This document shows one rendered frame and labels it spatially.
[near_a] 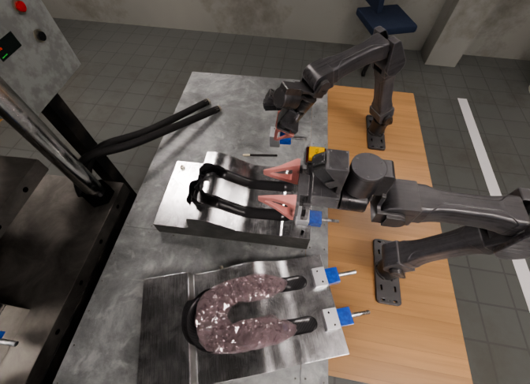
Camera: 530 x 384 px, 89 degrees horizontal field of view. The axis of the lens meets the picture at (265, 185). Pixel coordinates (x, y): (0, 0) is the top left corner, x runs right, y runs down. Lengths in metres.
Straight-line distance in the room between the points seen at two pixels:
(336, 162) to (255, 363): 0.51
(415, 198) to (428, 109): 2.37
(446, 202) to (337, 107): 0.86
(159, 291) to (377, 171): 0.61
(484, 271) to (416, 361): 1.31
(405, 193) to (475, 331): 1.52
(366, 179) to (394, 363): 0.59
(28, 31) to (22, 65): 0.10
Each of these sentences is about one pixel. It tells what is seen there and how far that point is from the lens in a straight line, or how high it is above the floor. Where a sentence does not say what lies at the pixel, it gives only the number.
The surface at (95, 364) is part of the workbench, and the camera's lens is 0.96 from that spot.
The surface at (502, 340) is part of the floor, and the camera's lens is 2.08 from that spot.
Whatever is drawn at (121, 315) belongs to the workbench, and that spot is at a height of 0.80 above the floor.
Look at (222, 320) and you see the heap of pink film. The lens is 0.76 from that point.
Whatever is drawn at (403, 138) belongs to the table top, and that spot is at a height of 0.80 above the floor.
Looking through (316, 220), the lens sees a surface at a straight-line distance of 0.84.
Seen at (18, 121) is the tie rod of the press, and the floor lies 1.19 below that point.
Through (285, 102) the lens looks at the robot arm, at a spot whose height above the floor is 1.15.
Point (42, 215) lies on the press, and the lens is 1.25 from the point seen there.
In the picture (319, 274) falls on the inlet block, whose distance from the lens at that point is 0.81.
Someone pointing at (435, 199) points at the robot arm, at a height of 1.23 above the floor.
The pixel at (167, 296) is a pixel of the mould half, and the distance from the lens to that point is 0.79.
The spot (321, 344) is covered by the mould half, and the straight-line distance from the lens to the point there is 0.81.
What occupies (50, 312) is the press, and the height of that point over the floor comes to 0.78.
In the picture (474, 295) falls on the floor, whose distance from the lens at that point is 2.07.
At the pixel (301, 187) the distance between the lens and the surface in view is 0.50.
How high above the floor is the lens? 1.65
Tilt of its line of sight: 57 degrees down
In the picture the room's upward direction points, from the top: straight up
